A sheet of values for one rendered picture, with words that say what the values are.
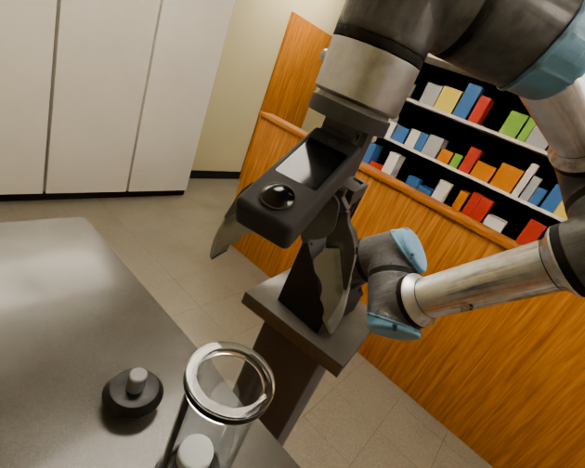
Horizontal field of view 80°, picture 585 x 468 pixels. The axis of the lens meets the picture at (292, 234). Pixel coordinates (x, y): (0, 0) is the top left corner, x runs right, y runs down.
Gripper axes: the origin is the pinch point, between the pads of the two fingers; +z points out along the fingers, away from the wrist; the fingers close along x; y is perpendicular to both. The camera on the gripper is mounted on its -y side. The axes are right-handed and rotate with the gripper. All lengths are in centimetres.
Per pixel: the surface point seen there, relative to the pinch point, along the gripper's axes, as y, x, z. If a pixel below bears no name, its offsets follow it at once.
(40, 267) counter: 14, 53, 35
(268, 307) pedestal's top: 45, 11, 35
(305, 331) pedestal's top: 45, -1, 35
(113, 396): 0.9, 16.2, 31.2
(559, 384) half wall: 158, -112, 64
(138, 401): 2.8, 12.9, 31.2
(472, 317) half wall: 170, -66, 60
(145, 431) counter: 2.1, 9.9, 34.8
